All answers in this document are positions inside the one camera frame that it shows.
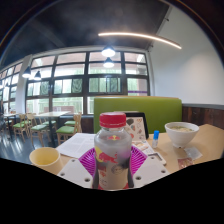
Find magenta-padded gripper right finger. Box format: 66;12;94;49
126;145;171;189

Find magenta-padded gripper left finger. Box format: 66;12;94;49
57;146;99;189

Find red-capped drink bottle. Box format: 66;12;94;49
93;111;134;191

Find white printed paper sheets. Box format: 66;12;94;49
55;132;98;159

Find small blue-capped white bottle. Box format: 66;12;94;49
151;130;160;149

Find reddish plastic packet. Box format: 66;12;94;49
177;157;194;170

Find clear plastic packet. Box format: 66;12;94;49
182;146;203;160

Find white bowl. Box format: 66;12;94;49
164;121;200;149

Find group of wooden green-seated chairs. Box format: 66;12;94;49
11;112;83;147

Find green upholstered bench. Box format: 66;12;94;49
92;96;183;135

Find wooden dining table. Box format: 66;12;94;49
33;110;71;148

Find curved linear ceiling light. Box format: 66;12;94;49
97;31;183;50

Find cream mug with yellow handle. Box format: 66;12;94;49
28;146;64;176

